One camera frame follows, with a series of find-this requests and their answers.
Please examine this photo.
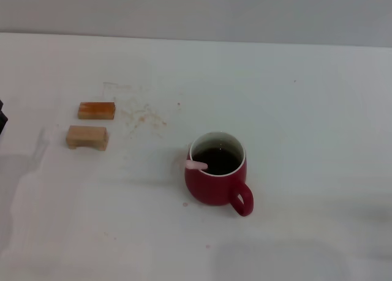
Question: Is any pink handled metal spoon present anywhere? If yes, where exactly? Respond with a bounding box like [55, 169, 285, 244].
[186, 159, 208, 171]

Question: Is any red ceramic coffee cup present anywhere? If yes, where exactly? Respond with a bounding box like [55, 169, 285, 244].
[184, 130, 254, 217]

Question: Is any plain notched wooden block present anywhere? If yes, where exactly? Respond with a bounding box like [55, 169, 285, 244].
[65, 125, 109, 151]

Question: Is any stained wooden block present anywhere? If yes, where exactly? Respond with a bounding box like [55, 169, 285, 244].
[77, 102, 117, 121]

